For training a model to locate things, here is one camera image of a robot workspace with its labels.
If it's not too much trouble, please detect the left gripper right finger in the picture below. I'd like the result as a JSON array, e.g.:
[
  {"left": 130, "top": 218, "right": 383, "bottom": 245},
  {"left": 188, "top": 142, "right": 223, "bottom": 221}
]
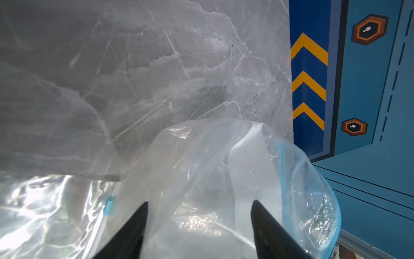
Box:
[{"left": 251, "top": 200, "right": 311, "bottom": 259}]

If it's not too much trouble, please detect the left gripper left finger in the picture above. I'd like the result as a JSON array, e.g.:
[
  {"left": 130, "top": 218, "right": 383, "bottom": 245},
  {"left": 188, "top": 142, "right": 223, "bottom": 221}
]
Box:
[{"left": 93, "top": 201, "right": 148, "bottom": 259}]

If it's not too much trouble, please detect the bagged banana bunch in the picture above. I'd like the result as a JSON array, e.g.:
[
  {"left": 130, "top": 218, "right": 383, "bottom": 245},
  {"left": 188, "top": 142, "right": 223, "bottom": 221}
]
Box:
[
  {"left": 107, "top": 118, "right": 341, "bottom": 259},
  {"left": 1, "top": 172, "right": 121, "bottom": 259}
]

